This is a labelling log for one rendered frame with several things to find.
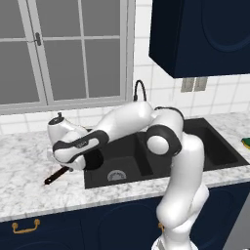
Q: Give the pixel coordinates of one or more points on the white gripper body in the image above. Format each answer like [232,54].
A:
[75,165]

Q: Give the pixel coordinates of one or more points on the green and yellow sponge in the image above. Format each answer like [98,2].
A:
[246,142]

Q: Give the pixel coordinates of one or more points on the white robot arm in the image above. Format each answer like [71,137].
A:
[185,169]

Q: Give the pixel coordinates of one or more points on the navy drawer front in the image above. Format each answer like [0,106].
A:
[49,236]

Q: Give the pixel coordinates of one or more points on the black curved tap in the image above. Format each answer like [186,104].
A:
[140,83]

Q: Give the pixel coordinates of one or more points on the black double sink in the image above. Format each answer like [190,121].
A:
[130,166]

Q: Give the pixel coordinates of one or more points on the grey window latch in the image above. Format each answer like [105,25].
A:
[38,39]

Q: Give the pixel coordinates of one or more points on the grey wall socket plate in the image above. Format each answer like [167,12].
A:
[187,84]
[200,84]

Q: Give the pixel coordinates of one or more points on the navy wall cupboard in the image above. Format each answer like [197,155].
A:
[201,35]

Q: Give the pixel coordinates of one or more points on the grey appliance front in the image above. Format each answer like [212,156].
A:
[241,231]

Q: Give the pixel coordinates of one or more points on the black frying pan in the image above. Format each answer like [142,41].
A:
[94,160]

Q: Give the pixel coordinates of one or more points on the grey framed window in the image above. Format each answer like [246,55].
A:
[65,52]

